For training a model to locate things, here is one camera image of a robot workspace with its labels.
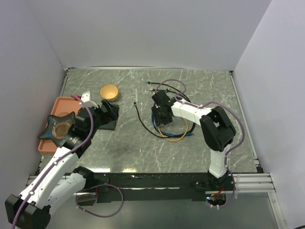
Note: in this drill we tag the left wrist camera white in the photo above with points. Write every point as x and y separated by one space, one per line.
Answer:
87 98

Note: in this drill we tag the pink plastic tray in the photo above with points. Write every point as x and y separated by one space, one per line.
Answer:
62 106

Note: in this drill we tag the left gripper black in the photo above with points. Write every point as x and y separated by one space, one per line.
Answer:
106 117

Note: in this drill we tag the dark blue star dish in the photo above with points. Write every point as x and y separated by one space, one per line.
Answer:
57 127

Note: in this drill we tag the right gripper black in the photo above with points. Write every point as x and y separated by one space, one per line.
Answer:
158 120

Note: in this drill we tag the yellow wooden bowl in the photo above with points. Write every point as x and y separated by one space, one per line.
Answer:
109 92

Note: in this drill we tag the black network switch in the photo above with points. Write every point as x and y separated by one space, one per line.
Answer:
111 125

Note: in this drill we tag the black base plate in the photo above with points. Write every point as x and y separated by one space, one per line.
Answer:
110 187

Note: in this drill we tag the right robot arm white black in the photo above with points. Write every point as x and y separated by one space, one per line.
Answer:
218 130

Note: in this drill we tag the aluminium frame rail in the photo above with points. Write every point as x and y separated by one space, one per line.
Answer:
254 183

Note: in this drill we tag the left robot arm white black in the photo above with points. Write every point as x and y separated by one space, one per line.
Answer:
72 134

